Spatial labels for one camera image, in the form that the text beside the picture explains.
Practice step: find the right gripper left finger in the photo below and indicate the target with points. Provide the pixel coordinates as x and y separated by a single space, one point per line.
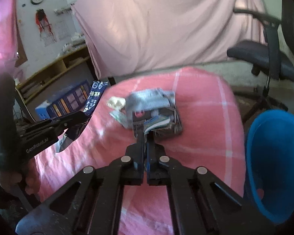
91 201

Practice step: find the crumpled grey paper wrapper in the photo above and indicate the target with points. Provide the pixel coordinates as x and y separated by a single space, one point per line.
144 100

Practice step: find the pink hanging sheet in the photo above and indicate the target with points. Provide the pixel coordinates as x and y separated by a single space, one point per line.
130 36

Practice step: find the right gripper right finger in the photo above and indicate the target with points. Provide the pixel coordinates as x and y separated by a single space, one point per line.
200 203

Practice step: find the green blue small packet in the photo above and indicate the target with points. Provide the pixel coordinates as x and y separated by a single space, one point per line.
159 121

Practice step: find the dark printed carton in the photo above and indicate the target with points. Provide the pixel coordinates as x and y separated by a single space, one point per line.
174 128

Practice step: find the blue cardboard box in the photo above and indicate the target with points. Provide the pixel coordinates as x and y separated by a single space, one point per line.
70 99

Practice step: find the black office chair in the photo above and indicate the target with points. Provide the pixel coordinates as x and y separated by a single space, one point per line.
267 58

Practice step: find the blue plastic bucket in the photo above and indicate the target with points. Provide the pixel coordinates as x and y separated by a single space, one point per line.
269 157

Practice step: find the dark blue snack bag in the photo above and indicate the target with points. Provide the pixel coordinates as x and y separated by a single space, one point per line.
96 92

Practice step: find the person's left hand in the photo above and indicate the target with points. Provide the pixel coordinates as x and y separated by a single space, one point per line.
10 178

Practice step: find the wooden shelf unit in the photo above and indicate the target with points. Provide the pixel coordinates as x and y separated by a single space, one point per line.
66 70

